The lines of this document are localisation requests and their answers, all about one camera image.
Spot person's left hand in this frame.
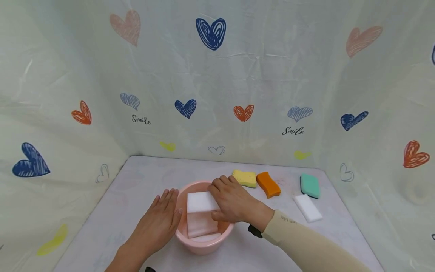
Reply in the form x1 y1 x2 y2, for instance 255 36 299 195
123 188 184 262

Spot person's right hand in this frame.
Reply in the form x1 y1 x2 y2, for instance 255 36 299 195
207 175 275 232

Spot large white sponge block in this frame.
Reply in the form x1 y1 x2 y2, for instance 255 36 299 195
186 191 222 239

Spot pink plastic basin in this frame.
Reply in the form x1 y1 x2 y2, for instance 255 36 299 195
174 180 235 255

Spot person's left forearm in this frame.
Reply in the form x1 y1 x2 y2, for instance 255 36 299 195
105 244 147 272

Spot person's right forearm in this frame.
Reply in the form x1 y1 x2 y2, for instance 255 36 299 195
261 210 373 272

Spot thin white sponge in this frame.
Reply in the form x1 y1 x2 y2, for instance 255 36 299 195
191 232 222 243

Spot yellow sponge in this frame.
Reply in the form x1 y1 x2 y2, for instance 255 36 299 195
232 170 258 188

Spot orange sponge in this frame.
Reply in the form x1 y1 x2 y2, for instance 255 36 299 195
256 172 282 199

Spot flat white sponge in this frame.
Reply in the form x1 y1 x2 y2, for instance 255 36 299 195
293 194 323 223

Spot green sponge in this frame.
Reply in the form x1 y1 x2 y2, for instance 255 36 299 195
299 173 321 199

